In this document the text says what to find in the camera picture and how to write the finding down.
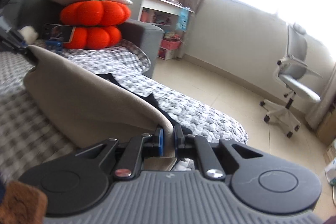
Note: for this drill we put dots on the orange pumpkin cushion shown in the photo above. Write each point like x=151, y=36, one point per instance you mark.
x=94, y=14
x=97, y=37

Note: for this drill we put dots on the white bookshelf desk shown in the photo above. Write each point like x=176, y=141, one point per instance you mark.
x=157, y=3

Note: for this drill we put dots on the blue printed bag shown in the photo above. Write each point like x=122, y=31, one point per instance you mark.
x=183, y=19

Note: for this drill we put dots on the white office chair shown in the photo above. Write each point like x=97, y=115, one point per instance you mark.
x=296, y=77

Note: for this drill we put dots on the blue phone stand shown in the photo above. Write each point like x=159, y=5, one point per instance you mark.
x=53, y=44

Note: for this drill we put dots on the beige cat print sweatshirt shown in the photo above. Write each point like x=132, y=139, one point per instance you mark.
x=78, y=98

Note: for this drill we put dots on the black sweater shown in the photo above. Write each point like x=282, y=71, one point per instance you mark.
x=157, y=106

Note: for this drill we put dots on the pink basket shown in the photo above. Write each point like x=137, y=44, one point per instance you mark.
x=170, y=44

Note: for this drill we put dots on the grey sofa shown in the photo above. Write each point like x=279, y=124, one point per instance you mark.
x=141, y=35

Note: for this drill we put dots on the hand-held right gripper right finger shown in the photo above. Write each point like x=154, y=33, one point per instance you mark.
x=178, y=141

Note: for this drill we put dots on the printed storage box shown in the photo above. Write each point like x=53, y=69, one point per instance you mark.
x=166, y=54

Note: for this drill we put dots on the smartphone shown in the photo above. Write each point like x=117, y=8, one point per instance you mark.
x=57, y=33

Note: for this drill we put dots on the white fluffy plush cushion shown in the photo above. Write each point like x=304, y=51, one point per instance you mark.
x=30, y=33

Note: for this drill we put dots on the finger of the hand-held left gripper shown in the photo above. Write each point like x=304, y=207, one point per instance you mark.
x=22, y=48

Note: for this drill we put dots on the grey patterned quilt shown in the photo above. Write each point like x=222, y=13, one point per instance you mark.
x=197, y=113

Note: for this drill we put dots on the brown fuzzy cloth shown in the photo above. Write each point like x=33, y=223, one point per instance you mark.
x=21, y=203

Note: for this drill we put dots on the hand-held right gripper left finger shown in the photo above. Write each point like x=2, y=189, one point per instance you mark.
x=160, y=141

